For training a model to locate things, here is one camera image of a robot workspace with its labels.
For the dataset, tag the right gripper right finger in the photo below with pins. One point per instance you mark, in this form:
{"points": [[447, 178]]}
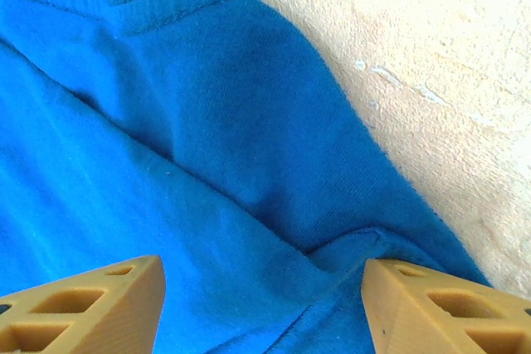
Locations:
{"points": [[415, 316]]}

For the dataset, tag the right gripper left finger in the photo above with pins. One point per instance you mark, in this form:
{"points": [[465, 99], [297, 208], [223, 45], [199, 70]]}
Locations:
{"points": [[83, 321]]}

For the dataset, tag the blue t-shirt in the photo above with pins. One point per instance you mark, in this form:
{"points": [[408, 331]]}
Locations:
{"points": [[207, 122]]}

